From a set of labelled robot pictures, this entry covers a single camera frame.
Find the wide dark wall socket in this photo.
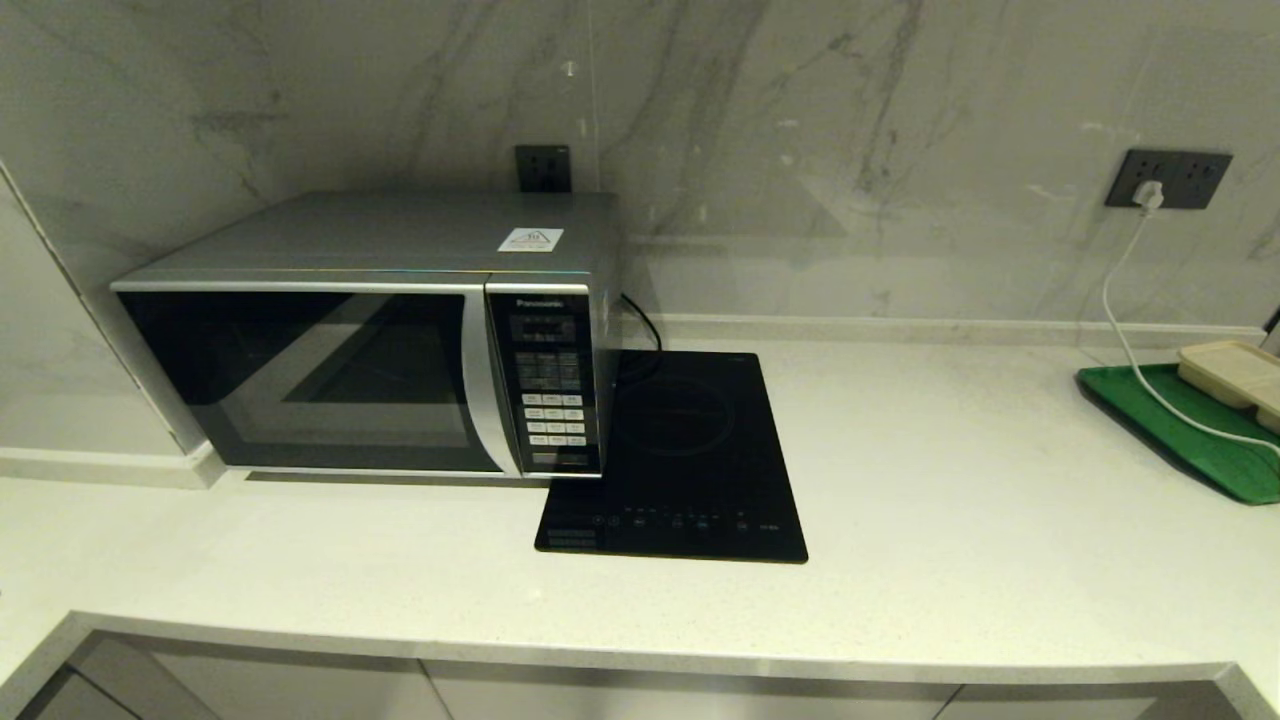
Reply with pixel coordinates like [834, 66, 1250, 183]
[1104, 149, 1234, 210]

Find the black cable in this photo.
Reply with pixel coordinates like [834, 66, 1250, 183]
[620, 292, 663, 381]

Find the silver Panasonic microwave oven body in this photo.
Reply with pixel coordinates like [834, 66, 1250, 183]
[110, 192, 623, 479]

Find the green plastic tray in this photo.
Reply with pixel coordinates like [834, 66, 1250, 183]
[1076, 363, 1280, 505]

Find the small dark wall socket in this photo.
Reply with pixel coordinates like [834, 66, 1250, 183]
[514, 145, 572, 194]

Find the grey cabinet under counter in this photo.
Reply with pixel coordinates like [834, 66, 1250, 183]
[15, 630, 1246, 720]

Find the black glass microwave door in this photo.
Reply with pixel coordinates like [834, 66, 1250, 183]
[113, 285, 524, 477]

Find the beige lunch box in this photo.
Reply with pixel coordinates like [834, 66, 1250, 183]
[1177, 340, 1280, 433]

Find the black induction cooktop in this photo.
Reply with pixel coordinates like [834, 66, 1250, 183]
[533, 350, 809, 564]

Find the white power cable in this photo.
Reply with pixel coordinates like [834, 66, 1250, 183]
[1101, 205, 1280, 446]

